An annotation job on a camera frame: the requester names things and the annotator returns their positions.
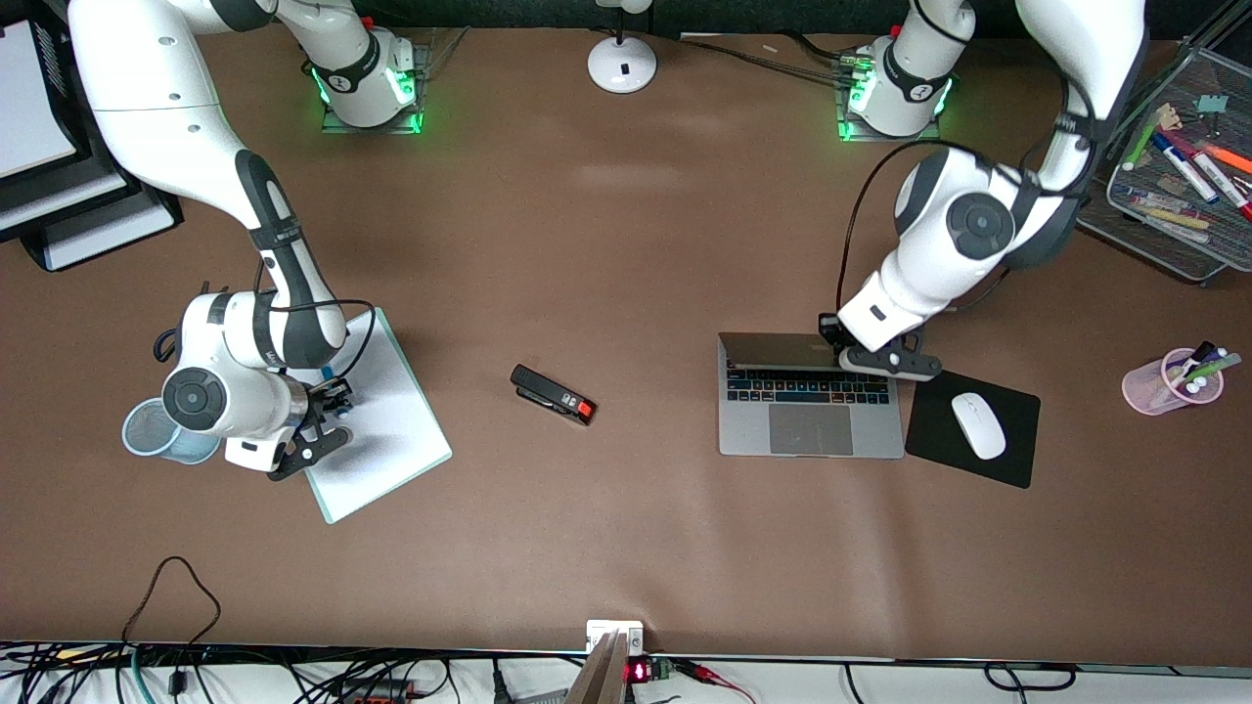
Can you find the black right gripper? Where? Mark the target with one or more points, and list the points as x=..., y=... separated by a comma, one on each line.
x=329, y=399

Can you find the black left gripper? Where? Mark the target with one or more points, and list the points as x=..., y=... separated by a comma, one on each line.
x=832, y=330

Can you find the silver laptop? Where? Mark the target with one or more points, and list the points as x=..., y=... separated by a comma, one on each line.
x=812, y=420

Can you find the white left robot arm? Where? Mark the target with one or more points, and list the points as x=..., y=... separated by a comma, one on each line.
x=978, y=225

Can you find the white marker blue red label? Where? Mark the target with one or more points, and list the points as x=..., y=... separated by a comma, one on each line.
x=1159, y=202

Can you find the green marker in tray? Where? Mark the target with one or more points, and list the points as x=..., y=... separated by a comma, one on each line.
x=1140, y=147

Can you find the black marker in pink cup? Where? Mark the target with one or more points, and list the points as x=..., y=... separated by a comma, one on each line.
x=1205, y=350

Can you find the white marker blue cap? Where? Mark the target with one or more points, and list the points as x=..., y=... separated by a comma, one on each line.
x=1184, y=166

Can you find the green marker in pink cup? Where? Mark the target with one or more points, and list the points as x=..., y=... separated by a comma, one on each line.
x=1218, y=367

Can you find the white marker red cap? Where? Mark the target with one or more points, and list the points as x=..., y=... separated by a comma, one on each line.
x=1223, y=186

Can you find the white paper sheet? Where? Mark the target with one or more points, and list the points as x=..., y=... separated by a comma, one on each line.
x=391, y=430

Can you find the mint green clipboard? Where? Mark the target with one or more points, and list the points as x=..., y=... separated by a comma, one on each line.
x=329, y=515

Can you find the black mouse pad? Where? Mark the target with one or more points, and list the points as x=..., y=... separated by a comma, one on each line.
x=929, y=430

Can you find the white computer mouse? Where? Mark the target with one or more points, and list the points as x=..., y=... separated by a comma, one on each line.
x=978, y=425

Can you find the black scissors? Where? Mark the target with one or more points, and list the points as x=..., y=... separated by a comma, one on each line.
x=159, y=347

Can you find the light blue mesh cup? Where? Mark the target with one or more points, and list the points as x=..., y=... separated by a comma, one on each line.
x=142, y=435

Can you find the black stapler red tip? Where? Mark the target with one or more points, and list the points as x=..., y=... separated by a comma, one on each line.
x=548, y=393

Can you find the black stacked paper tray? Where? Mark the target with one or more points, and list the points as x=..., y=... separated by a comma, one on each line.
x=108, y=227

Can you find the black power strip orange switches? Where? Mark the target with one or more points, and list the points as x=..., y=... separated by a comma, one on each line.
x=377, y=692

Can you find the pink mesh pen cup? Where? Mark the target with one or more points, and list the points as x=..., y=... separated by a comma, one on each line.
x=1140, y=391

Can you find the white lamp base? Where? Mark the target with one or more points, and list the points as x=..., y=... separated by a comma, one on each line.
x=622, y=68

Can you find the grey mesh desk tray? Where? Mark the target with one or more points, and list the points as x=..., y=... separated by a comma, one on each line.
x=1188, y=256

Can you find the red LED display module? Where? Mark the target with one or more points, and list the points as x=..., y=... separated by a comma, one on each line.
x=641, y=672

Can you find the orange highlighter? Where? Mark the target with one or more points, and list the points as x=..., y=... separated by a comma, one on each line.
x=1228, y=156

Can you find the grey binder clip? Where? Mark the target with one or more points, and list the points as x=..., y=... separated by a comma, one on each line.
x=1213, y=106

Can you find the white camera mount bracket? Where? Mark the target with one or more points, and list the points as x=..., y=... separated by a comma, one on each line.
x=611, y=628

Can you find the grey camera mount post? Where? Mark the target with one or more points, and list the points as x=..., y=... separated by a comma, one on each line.
x=599, y=675

